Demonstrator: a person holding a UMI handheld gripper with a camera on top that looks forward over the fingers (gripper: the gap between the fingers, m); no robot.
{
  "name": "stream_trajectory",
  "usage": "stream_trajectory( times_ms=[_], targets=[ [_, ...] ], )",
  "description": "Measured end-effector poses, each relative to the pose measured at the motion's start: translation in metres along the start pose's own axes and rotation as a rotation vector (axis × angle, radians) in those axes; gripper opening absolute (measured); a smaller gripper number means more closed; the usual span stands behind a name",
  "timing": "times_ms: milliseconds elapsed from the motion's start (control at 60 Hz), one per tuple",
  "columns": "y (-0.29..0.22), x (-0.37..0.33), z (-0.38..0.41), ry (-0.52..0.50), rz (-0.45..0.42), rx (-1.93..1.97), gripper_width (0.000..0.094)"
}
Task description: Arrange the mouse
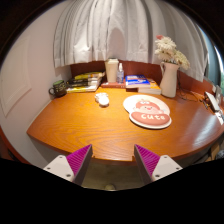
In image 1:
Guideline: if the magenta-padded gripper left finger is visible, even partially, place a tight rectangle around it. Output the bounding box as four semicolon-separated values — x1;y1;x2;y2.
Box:
43;143;94;186

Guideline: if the black spine book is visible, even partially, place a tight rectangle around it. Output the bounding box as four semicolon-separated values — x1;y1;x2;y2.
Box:
66;80;102;88

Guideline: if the orange book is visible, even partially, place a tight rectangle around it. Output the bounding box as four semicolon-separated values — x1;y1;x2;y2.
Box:
137;78;162;96

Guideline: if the white device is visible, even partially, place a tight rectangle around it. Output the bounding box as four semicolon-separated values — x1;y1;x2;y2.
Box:
204;91;222;113

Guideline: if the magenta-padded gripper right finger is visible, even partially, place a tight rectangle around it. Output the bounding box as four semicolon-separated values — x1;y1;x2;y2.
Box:
133;144;183;186

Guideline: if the red-brown hardcover book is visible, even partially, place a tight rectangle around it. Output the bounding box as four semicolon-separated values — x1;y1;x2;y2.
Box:
100;80;127;89

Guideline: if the round pink cartoon mouse pad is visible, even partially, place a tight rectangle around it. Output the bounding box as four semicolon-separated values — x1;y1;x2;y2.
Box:
122;94;173;130

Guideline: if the white pleated curtain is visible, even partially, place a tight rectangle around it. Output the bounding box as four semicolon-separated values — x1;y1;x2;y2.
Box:
53;0;209;83

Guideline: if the cream lidded travel cup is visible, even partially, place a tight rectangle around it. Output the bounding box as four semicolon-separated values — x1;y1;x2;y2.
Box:
104;58;120;84

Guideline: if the yellow cover book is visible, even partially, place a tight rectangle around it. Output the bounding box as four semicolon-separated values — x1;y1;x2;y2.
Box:
73;71;106;81

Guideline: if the white ceramic jug vase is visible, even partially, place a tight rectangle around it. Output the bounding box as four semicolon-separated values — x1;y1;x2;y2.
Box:
159;61;180;99

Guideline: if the clear spray bottle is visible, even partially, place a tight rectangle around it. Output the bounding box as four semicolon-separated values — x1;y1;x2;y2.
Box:
116;62;125;84

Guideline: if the dark mug with green inside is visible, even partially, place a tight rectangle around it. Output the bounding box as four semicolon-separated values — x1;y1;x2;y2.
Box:
48;79;68;98

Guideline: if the black cable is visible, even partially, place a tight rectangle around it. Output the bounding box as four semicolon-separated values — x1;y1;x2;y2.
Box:
176;71;209;108

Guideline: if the white computer mouse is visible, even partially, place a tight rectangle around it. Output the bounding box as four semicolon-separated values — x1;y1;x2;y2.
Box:
94;92;110;108

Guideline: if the white daisy flower bunch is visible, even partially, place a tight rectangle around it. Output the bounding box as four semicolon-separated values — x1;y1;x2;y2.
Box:
153;34;191;71

